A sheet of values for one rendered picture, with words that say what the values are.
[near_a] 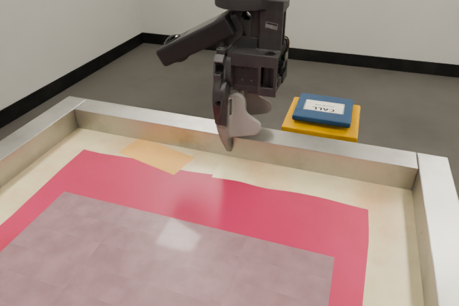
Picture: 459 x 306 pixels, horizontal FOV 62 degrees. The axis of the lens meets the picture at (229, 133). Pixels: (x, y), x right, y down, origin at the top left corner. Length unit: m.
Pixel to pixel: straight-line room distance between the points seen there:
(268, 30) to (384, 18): 3.21
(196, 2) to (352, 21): 1.47
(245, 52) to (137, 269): 0.27
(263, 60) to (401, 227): 0.25
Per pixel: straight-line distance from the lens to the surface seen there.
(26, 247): 0.49
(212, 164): 0.55
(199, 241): 0.44
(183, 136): 0.57
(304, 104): 0.72
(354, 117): 0.74
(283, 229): 0.45
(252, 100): 0.56
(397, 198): 0.53
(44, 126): 0.63
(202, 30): 0.48
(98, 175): 0.55
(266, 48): 0.47
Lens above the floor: 1.29
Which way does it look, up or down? 31 degrees down
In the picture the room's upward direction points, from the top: straight up
